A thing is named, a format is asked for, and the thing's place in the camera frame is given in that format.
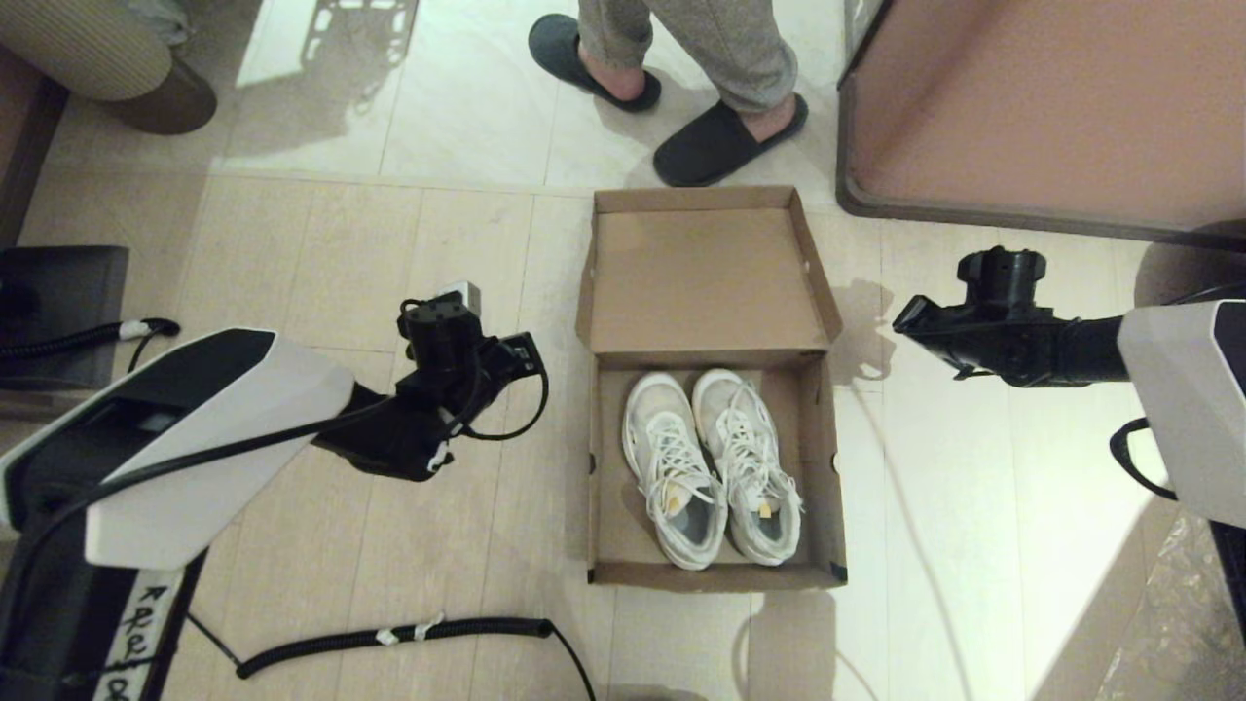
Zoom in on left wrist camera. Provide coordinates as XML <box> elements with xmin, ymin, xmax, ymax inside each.
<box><xmin>397</xmin><ymin>281</ymin><xmax>484</xmax><ymax>376</ymax></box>

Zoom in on black corrugated conduit, two tapes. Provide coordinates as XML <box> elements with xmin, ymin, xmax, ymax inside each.
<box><xmin>236</xmin><ymin>615</ymin><xmax>597</xmax><ymax>701</ymax></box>

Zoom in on white mesh sneaker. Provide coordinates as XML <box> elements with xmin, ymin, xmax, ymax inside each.
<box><xmin>691</xmin><ymin>367</ymin><xmax>805</xmax><ymax>568</ymax></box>
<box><xmin>623</xmin><ymin>373</ymin><xmax>729</xmax><ymax>571</ymax></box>

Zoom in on pink cabinet with grey base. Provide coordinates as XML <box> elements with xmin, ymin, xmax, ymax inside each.
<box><xmin>834</xmin><ymin>0</ymin><xmax>1246</xmax><ymax>244</ymax></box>

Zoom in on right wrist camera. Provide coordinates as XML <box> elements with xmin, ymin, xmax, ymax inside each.
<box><xmin>957</xmin><ymin>246</ymin><xmax>1048</xmax><ymax>314</ymax></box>

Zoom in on thin black plug cable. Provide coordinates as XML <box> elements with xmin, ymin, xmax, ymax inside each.
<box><xmin>127</xmin><ymin>326</ymin><xmax>171</xmax><ymax>376</ymax></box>

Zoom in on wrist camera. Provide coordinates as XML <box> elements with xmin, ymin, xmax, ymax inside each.
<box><xmin>957</xmin><ymin>246</ymin><xmax>1048</xmax><ymax>314</ymax></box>
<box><xmin>397</xmin><ymin>281</ymin><xmax>484</xmax><ymax>376</ymax></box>

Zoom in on black left wrist camera cable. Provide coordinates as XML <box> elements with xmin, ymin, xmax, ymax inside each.
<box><xmin>0</xmin><ymin>368</ymin><xmax>551</xmax><ymax>585</ymax></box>

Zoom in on dark grey floor mat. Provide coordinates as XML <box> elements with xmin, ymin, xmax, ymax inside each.
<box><xmin>0</xmin><ymin>245</ymin><xmax>129</xmax><ymax>390</ymax></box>

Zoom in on grey crumpled cloth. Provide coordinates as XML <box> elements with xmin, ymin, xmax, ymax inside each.
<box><xmin>122</xmin><ymin>0</ymin><xmax>193</xmax><ymax>45</ymax></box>

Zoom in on dark brown wooden furniture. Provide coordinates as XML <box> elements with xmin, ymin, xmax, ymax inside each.
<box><xmin>0</xmin><ymin>49</ymin><xmax>71</xmax><ymax>244</ymax></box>

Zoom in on dark grey slipper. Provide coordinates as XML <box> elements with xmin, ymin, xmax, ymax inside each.
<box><xmin>652</xmin><ymin>93</ymin><xmax>809</xmax><ymax>188</ymax></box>
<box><xmin>529</xmin><ymin>14</ymin><xmax>663</xmax><ymax>113</ymax></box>

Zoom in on beige ribbed round stool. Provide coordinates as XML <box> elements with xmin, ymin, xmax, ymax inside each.
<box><xmin>0</xmin><ymin>0</ymin><xmax>217</xmax><ymax>135</ymax></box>

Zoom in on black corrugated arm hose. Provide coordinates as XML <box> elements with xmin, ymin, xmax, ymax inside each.
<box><xmin>1110</xmin><ymin>419</ymin><xmax>1179</xmax><ymax>503</ymax></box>

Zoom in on brown cardboard shoe box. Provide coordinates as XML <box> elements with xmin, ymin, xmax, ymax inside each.
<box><xmin>574</xmin><ymin>185</ymin><xmax>848</xmax><ymax>593</ymax></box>

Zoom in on black corrugated conduit, taped end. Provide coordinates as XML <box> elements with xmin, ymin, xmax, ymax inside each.
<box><xmin>0</xmin><ymin>316</ymin><xmax>182</xmax><ymax>363</ymax></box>

